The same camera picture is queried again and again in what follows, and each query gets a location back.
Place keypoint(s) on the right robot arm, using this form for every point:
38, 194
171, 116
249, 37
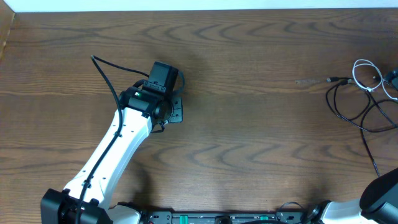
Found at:
378, 203

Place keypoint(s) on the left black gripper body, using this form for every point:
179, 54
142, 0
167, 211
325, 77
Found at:
177, 110

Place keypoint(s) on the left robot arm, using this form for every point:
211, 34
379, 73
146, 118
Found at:
153, 101

